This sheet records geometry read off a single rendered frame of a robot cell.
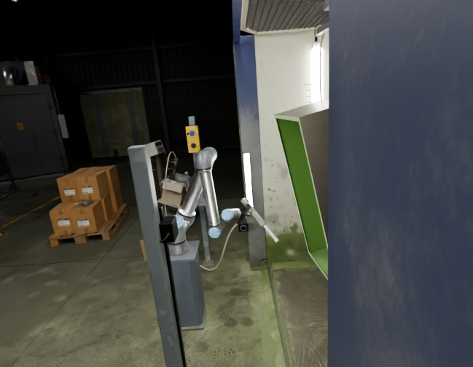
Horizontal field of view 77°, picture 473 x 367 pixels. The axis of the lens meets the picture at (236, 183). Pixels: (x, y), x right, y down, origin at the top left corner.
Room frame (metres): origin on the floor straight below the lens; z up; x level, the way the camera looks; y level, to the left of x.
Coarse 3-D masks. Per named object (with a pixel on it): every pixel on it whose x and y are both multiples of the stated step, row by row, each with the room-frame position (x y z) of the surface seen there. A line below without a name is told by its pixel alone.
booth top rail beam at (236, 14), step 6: (234, 0) 1.65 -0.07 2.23; (240, 0) 1.65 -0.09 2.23; (234, 6) 1.74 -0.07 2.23; (240, 6) 1.74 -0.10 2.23; (234, 12) 1.85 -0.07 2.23; (240, 12) 1.86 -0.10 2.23; (234, 18) 1.97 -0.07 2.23; (240, 18) 1.98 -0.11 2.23; (234, 24) 2.11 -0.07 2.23; (240, 24) 2.12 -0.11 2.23; (234, 30) 2.27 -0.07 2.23; (240, 30) 2.29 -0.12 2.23; (234, 36) 2.48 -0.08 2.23; (234, 42) 2.71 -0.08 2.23
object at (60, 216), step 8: (56, 208) 3.96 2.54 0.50; (64, 208) 3.92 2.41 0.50; (56, 216) 3.85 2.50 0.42; (64, 216) 3.86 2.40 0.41; (56, 224) 3.85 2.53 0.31; (64, 224) 3.86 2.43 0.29; (72, 224) 3.87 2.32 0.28; (56, 232) 3.84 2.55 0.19; (64, 232) 3.85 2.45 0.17; (72, 232) 3.87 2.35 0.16
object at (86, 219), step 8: (96, 200) 4.19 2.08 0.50; (72, 208) 3.89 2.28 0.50; (80, 208) 3.86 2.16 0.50; (88, 208) 3.85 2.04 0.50; (96, 208) 4.00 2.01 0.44; (72, 216) 3.82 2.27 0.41; (80, 216) 3.83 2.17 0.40; (88, 216) 3.85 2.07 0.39; (96, 216) 3.94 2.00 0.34; (80, 224) 3.83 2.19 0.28; (88, 224) 3.84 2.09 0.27; (96, 224) 3.88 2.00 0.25; (80, 232) 3.83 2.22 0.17; (88, 232) 3.84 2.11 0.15
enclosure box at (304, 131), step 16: (288, 112) 2.08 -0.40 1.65; (304, 112) 1.80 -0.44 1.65; (320, 112) 1.65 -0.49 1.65; (288, 128) 2.25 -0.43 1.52; (304, 128) 1.64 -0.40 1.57; (320, 128) 1.65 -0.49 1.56; (288, 144) 2.24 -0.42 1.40; (304, 144) 1.66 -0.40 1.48; (320, 144) 1.65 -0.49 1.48; (288, 160) 2.24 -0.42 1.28; (304, 160) 2.25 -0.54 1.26; (320, 160) 1.65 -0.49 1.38; (304, 176) 2.25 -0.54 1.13; (320, 176) 1.65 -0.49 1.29; (304, 192) 2.25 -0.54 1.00; (320, 192) 1.65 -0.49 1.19; (304, 208) 2.25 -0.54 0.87; (320, 208) 1.65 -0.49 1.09; (304, 224) 2.25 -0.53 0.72; (320, 224) 2.26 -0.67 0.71; (320, 240) 2.26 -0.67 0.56; (320, 256) 2.15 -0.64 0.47
